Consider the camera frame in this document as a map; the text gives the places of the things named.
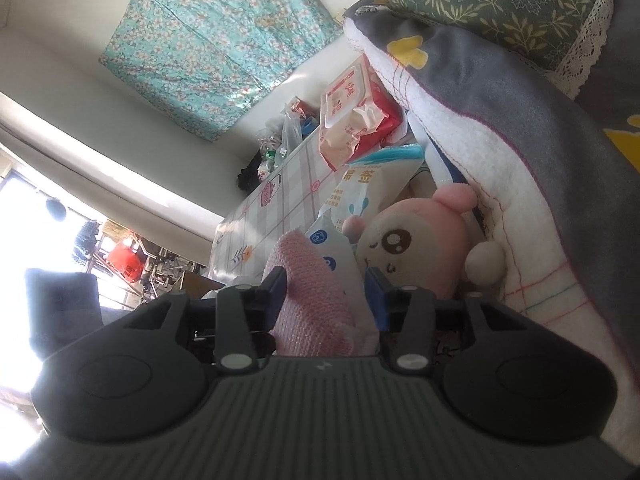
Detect pink knitted cloth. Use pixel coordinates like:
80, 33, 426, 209
264, 231, 359, 356

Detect pink plush toy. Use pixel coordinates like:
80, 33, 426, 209
343, 183, 506, 299

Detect white blue tissue pack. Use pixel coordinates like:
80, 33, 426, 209
306, 216, 378, 356

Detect white orange wipes pack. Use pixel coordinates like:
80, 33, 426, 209
318, 159, 423, 231

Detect checkered tablecloth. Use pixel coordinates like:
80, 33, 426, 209
208, 130, 343, 284

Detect red crate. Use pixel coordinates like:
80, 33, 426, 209
106, 237, 148, 283

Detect dark grey chair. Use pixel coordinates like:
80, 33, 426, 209
26, 269, 104, 361

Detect clear plastic bag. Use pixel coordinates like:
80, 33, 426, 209
258, 107, 303, 174

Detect white grey blanket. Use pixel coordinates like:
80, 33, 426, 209
344, 6, 639, 460

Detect red wet wipes pack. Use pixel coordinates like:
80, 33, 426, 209
319, 55, 402, 171

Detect teal floral curtain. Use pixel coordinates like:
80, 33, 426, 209
100, 0, 341, 141

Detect green leaf pattern pillow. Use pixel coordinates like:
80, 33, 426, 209
390, 0, 614, 99

